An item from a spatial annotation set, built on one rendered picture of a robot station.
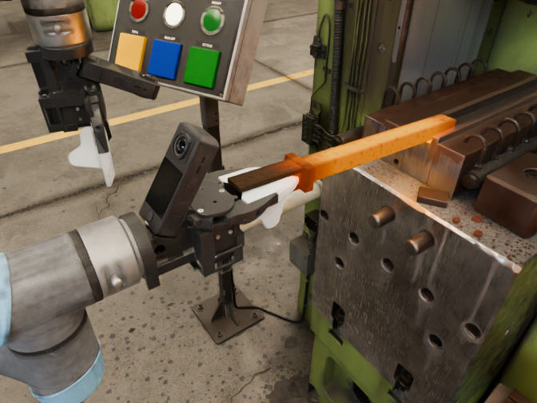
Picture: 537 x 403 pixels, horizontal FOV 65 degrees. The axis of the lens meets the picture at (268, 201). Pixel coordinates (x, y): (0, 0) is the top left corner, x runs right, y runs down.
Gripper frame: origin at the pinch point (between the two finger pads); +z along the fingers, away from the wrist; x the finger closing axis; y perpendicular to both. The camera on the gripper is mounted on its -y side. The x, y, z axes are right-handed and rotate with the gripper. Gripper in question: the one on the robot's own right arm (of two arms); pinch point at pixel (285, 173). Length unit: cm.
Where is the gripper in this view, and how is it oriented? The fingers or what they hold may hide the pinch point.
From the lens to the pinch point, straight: 52.1
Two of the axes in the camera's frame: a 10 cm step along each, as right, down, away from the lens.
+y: -0.1, 8.2, 5.8
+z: 8.2, -3.3, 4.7
